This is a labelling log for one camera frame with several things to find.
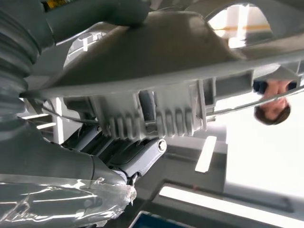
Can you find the white ceiling light strip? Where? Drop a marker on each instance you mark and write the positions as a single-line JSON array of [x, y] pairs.
[[205, 154], [225, 206]]

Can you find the person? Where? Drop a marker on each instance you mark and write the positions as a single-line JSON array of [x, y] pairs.
[[273, 107]]

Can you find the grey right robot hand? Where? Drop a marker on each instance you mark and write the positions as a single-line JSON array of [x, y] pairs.
[[47, 163]]

